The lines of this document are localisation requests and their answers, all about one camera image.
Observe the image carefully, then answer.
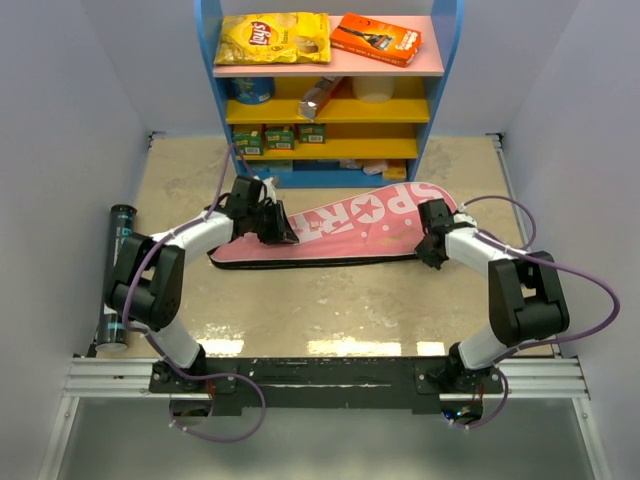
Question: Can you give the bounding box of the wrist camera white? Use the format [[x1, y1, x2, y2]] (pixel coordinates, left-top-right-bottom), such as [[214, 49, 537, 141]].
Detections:
[[260, 176, 280, 202], [453, 205, 478, 228]]

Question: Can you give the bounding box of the green box right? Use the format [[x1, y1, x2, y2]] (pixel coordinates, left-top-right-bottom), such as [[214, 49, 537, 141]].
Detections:
[[297, 123, 327, 144]]

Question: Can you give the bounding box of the blue round can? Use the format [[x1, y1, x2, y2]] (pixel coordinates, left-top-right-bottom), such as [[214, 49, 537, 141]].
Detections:
[[230, 77, 275, 105]]

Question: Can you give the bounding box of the green box middle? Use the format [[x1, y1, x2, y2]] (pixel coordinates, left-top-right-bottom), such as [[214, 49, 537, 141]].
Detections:
[[265, 125, 295, 151]]

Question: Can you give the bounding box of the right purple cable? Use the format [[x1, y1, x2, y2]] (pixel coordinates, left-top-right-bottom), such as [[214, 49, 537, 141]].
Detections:
[[459, 194, 622, 361]]

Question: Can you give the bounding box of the white cup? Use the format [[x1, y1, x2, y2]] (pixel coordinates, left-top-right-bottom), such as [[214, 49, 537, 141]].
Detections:
[[352, 76, 396, 104]]

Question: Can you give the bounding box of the green box left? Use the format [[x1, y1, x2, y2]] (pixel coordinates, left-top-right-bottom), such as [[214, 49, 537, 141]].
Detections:
[[232, 125, 264, 156]]

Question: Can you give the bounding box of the green box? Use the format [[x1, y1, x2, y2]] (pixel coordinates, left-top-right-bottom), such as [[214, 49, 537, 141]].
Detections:
[[232, 125, 264, 156], [297, 123, 327, 144], [265, 125, 295, 151]]

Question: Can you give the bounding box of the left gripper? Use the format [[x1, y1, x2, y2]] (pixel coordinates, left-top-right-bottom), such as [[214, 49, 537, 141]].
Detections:
[[247, 200, 299, 246]]

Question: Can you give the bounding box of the orange razor box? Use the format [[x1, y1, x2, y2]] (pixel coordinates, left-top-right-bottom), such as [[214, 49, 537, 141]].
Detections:
[[329, 13, 422, 67]]

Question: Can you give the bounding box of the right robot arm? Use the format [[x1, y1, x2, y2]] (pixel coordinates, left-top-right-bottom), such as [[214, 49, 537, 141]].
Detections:
[[415, 199, 570, 393]]

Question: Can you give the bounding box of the pink soap packet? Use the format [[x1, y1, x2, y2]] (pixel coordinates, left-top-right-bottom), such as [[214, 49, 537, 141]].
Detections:
[[362, 159, 389, 176]]

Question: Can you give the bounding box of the yellow soap packet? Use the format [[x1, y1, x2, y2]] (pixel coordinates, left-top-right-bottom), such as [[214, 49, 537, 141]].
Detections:
[[382, 164, 408, 182]]

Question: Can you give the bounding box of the blue shelf unit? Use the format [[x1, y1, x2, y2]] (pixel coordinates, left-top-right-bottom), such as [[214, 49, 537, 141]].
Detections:
[[195, 1, 463, 188]]

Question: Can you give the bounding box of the purple cable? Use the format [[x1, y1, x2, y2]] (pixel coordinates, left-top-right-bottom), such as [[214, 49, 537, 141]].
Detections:
[[459, 194, 622, 361], [120, 143, 261, 386]]

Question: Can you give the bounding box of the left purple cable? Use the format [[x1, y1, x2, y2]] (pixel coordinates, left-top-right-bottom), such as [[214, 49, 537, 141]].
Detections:
[[120, 143, 261, 386]]

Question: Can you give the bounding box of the yellow Lays chips bag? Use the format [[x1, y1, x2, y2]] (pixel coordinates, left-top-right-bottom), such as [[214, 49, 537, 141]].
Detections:
[[214, 12, 331, 66]]

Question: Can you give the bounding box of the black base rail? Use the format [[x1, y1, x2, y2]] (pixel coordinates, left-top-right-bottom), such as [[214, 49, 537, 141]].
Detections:
[[149, 356, 503, 416]]

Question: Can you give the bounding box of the silver orange carton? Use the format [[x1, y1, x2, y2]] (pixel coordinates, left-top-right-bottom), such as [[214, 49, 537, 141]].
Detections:
[[297, 76, 345, 121]]

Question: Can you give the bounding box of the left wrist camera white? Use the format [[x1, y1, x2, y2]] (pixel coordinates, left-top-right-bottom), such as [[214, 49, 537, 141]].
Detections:
[[260, 176, 280, 202]]

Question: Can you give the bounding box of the black shuttlecock tube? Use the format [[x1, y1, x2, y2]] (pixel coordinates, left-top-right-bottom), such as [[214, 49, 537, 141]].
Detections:
[[95, 204, 137, 353]]

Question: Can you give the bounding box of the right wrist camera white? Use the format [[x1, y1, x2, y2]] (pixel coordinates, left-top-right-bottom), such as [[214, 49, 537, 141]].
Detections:
[[453, 205, 478, 228]]

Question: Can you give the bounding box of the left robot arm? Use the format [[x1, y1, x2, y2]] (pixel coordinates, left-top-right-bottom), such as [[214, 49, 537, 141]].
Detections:
[[104, 176, 299, 392]]

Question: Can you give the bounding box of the pink racket bag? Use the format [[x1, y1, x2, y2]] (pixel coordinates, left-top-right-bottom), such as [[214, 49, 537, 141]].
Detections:
[[210, 182, 457, 270]]

